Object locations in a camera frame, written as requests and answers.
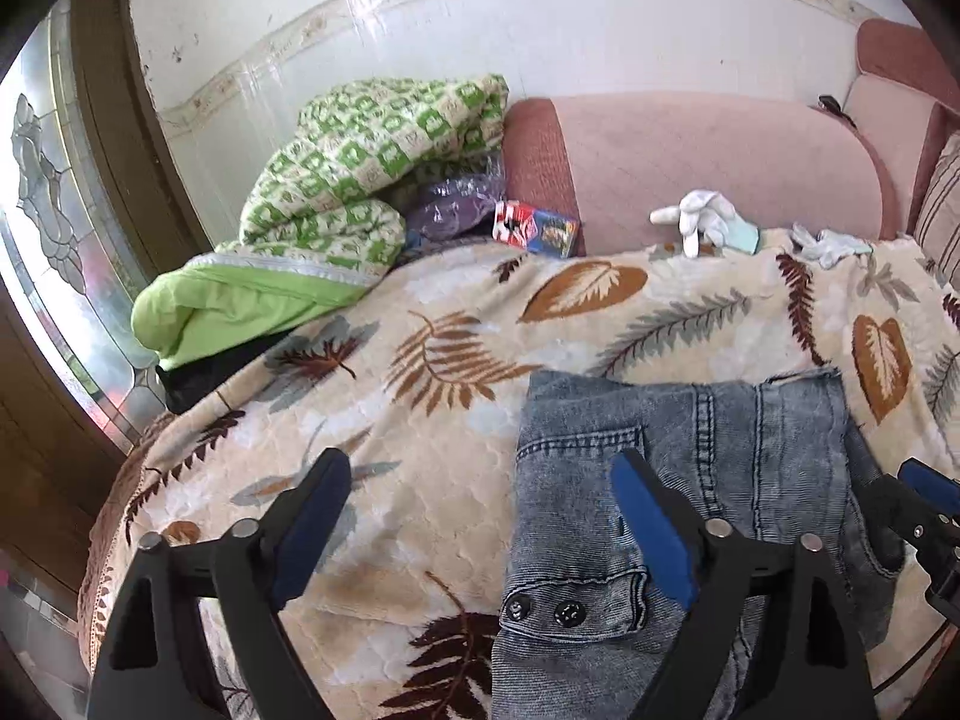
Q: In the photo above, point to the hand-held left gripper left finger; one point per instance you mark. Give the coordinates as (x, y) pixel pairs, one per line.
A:
(311, 532)

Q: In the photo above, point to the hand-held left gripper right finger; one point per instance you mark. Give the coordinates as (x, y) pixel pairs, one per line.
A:
(656, 532)

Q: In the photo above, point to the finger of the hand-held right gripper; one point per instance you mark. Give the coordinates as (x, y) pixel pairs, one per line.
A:
(896, 506)
(926, 480)

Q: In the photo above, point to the grey denim pants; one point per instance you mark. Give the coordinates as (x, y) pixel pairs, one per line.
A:
(712, 420)

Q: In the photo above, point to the leaf printed blanket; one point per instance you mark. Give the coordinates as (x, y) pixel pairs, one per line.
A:
(420, 465)

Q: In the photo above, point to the pale crumpled glove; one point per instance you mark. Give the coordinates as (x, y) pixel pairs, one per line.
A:
(832, 247)

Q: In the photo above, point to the striped floral cushion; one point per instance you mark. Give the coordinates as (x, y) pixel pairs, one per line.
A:
(941, 217)

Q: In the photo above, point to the white glove with teal cuff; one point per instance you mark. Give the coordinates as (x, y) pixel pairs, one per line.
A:
(712, 217)

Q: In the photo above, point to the small colourful box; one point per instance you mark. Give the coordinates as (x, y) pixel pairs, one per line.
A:
(540, 231)

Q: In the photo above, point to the purple plastic bag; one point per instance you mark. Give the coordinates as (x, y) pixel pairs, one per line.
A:
(450, 206)

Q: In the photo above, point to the green checked quilt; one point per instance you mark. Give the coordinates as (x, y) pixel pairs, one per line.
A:
(352, 165)

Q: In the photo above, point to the pink sofa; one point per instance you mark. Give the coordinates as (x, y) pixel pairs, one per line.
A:
(675, 157)

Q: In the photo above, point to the small black object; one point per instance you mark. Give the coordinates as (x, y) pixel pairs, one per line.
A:
(831, 103)

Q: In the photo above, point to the stained glass door pane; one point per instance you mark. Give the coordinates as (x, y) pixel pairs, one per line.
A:
(45, 187)

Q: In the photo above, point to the brown wooden door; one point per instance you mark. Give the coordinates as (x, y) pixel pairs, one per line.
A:
(112, 105)

